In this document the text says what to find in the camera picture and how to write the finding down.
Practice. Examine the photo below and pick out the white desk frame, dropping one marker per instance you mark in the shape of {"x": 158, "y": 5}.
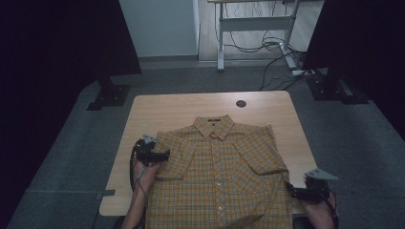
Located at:
{"x": 254, "y": 24}

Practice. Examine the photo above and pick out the white power strip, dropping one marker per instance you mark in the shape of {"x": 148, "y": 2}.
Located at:
{"x": 299, "y": 72}

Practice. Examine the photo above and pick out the black curtain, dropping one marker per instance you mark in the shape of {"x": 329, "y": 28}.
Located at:
{"x": 47, "y": 47}
{"x": 366, "y": 38}

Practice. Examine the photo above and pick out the person's left hand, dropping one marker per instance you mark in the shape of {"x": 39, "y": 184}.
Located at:
{"x": 144, "y": 178}

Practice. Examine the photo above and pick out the black stand base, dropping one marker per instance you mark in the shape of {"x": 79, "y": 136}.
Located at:
{"x": 111, "y": 95}
{"x": 331, "y": 90}

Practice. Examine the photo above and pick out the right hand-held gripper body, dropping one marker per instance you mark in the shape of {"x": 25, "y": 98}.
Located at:
{"x": 315, "y": 191}

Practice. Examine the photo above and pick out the yellow plaid short-sleeved shirt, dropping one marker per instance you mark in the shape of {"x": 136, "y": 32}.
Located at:
{"x": 219, "y": 178}

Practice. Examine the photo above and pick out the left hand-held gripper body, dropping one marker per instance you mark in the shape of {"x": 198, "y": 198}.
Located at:
{"x": 144, "y": 152}

